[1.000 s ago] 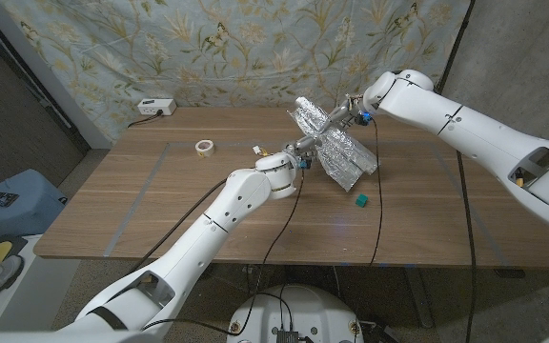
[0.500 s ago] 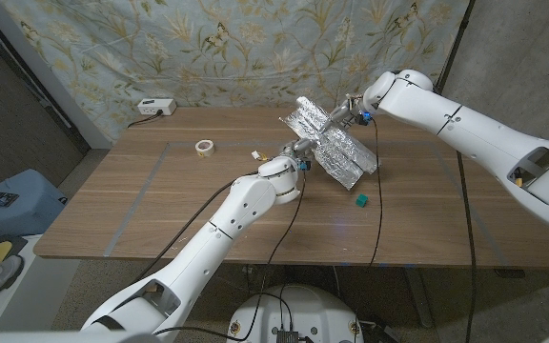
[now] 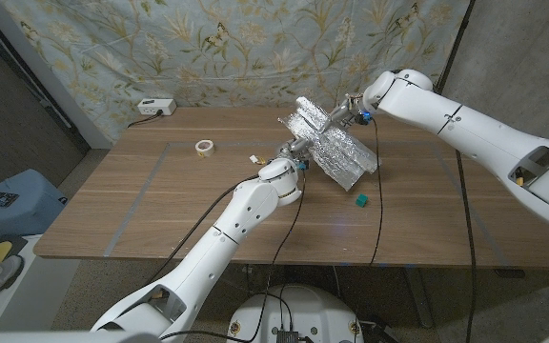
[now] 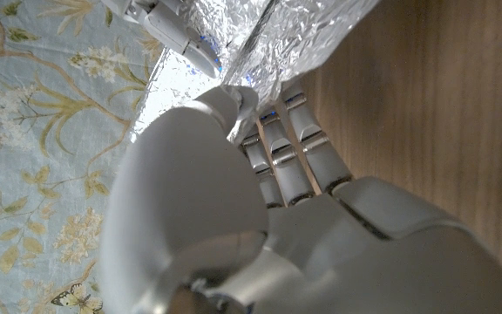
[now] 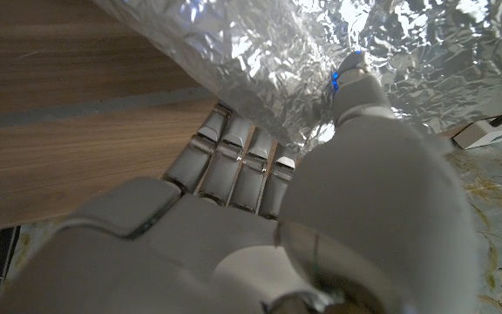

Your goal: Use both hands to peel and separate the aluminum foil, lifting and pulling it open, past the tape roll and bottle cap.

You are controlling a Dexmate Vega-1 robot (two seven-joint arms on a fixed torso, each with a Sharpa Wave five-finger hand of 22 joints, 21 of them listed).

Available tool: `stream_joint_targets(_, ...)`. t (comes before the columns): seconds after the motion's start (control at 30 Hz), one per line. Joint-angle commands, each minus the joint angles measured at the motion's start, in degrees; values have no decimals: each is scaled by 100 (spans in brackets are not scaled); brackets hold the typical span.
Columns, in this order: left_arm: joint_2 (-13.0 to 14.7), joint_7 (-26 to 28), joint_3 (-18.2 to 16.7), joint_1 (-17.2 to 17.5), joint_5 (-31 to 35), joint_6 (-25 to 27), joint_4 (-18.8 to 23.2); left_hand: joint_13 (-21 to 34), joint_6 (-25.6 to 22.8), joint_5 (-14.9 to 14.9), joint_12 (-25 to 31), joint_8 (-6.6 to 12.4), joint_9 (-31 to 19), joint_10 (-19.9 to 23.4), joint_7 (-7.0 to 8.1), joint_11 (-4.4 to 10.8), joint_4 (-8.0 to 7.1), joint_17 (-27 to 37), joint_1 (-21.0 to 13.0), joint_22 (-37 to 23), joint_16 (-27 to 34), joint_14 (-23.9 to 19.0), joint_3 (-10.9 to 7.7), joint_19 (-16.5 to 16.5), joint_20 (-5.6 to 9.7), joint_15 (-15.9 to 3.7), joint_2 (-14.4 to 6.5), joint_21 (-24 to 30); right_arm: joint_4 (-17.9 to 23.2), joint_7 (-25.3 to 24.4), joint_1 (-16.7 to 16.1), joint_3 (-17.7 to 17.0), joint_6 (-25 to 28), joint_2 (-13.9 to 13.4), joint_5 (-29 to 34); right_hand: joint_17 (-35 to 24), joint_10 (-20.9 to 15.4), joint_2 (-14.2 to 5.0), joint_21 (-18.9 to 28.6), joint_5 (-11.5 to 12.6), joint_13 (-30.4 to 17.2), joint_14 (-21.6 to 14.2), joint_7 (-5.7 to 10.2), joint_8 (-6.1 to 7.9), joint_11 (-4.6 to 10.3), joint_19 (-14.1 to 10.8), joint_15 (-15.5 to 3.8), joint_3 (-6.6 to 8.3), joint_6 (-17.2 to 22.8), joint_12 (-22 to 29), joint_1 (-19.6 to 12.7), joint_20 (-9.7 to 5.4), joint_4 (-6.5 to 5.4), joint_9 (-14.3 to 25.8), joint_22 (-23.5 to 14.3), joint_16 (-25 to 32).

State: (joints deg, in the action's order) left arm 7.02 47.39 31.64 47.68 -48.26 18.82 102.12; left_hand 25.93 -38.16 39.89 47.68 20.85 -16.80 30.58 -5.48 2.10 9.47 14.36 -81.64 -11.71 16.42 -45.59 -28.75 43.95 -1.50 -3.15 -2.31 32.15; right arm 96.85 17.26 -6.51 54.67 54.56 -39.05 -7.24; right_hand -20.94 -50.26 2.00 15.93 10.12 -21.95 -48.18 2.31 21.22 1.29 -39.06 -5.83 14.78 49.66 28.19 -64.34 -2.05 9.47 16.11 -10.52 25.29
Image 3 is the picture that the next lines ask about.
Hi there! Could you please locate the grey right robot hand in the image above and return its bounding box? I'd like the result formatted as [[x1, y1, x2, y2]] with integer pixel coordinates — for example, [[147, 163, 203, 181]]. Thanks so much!
[[319, 94, 367, 135]]

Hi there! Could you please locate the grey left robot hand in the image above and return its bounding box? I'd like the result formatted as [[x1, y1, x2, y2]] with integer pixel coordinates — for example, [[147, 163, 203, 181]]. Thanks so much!
[[276, 136, 312, 166]]

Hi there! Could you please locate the aluminum foil roll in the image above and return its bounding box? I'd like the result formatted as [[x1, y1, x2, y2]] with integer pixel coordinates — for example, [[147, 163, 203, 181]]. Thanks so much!
[[277, 95, 380, 192]]

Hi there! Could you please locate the white tape roll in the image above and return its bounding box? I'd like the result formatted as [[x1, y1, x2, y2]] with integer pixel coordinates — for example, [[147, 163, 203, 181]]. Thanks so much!
[[194, 139, 216, 158]]

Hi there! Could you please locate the black backdrop pole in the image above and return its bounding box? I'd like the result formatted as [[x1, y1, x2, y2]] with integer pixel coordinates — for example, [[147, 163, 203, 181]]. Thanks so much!
[[434, 0, 476, 94]]

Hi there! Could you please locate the floral printed backdrop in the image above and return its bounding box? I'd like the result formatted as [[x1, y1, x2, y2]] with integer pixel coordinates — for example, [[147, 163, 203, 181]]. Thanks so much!
[[0, 0, 474, 144]]

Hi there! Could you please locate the white power strip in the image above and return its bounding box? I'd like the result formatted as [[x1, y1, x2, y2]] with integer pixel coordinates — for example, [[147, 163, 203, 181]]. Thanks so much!
[[137, 98, 177, 117]]

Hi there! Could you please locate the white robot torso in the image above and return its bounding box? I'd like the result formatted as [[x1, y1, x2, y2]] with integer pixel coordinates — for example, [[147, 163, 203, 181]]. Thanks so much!
[[226, 284, 365, 343]]

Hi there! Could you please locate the blue plastic bin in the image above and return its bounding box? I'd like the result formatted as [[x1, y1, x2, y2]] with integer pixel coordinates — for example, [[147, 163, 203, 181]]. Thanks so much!
[[0, 169, 69, 238]]

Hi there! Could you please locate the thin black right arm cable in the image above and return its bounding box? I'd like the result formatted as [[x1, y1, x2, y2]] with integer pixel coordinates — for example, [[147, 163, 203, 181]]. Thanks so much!
[[368, 117, 384, 267]]

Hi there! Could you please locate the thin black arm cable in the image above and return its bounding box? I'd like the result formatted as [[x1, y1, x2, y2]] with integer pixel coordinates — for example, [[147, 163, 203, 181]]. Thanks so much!
[[368, 117, 384, 267], [158, 168, 307, 343]]

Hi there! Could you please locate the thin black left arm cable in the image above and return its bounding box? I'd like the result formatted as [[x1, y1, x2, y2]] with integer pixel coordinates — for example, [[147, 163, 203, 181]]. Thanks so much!
[[158, 168, 307, 343]]

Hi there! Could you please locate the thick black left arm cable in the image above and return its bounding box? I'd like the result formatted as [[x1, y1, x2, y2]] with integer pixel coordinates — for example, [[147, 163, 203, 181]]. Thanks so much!
[[143, 154, 269, 288]]

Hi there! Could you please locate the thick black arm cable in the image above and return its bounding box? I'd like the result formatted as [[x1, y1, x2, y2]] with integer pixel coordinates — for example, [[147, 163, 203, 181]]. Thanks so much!
[[454, 149, 476, 343], [143, 154, 269, 288]]

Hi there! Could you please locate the black power strip cord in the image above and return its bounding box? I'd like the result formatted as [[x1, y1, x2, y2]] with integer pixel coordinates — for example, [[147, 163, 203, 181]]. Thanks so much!
[[127, 110, 164, 129]]

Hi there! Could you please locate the black torso cable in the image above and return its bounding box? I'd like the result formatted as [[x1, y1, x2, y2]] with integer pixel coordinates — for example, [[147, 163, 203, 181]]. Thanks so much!
[[243, 284, 295, 333]]

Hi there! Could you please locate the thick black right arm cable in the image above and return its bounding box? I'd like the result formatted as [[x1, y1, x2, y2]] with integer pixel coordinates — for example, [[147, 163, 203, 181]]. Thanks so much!
[[454, 149, 476, 343]]

